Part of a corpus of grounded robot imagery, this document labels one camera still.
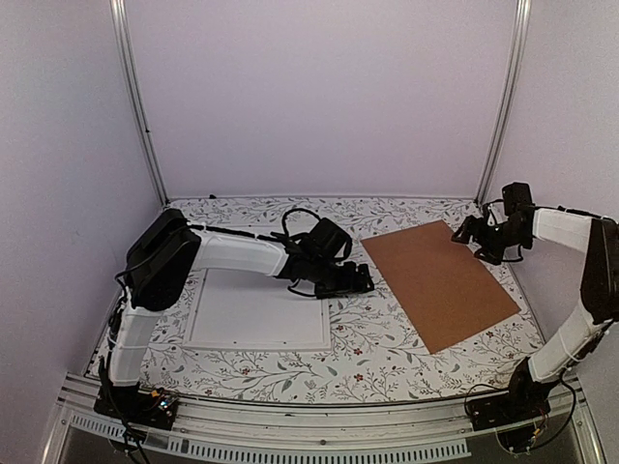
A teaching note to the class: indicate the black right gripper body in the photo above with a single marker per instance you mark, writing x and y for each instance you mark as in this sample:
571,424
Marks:
493,242

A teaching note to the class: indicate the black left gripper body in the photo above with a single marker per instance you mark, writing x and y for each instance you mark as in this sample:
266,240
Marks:
329,282

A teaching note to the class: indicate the brown frame backing board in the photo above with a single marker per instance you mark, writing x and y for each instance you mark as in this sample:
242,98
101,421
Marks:
446,293

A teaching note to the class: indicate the white picture frame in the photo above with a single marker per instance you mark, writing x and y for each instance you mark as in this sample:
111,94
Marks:
224,252

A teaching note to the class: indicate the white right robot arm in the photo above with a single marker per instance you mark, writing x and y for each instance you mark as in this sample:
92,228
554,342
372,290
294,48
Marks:
594,239

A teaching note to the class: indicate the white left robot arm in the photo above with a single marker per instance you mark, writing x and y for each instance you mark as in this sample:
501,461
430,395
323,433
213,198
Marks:
161,260

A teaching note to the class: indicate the floral patterned table mat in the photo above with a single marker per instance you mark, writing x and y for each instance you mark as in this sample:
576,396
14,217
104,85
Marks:
376,355

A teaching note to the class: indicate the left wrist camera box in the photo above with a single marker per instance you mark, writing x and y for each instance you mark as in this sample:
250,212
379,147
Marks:
327,240

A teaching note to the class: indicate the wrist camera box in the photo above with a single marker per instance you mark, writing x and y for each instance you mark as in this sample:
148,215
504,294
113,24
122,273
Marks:
327,240
515,196

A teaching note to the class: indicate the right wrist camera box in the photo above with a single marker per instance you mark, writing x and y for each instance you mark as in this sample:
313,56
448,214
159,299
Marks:
515,196

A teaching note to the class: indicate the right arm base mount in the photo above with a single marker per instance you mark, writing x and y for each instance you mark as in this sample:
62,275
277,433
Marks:
525,399

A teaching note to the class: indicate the front aluminium rail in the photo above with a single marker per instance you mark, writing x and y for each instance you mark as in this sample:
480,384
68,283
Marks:
210,430

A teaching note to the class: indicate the right aluminium corner post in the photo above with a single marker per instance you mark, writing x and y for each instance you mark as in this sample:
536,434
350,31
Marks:
516,54

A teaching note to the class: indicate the aluminium corner post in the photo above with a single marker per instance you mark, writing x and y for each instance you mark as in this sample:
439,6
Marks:
516,54
123,39

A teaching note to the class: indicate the left aluminium corner post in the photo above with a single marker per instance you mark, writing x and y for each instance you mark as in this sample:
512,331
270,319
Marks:
123,39

